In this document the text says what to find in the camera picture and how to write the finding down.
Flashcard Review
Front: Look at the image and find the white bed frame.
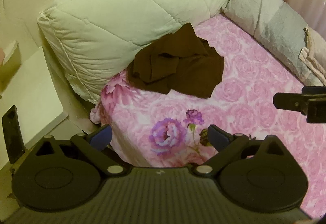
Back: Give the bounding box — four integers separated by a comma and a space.
41, 45, 102, 135

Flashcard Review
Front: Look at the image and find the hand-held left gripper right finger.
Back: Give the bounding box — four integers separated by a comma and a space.
193, 124, 284, 178

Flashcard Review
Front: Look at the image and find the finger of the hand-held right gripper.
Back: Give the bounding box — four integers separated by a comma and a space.
273, 92, 310, 113

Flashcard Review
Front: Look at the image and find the white quilted duvet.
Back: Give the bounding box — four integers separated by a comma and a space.
37, 0, 252, 104

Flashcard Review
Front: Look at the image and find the white bedside table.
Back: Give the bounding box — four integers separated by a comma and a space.
0, 46, 67, 170

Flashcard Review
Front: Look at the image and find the beige cloth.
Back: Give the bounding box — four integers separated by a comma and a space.
298, 27, 326, 85

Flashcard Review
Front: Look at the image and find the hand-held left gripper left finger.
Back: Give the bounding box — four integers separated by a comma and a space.
36, 124, 131, 177

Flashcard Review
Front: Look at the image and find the dark brown garment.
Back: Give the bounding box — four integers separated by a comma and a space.
127, 22, 225, 99

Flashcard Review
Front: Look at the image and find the black smartphone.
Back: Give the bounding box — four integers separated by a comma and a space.
1, 105, 26, 164

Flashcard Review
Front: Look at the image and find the pink floral blanket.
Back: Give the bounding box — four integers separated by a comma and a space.
90, 13, 326, 217

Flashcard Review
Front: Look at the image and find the grey pillow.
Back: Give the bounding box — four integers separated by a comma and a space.
221, 0, 324, 86

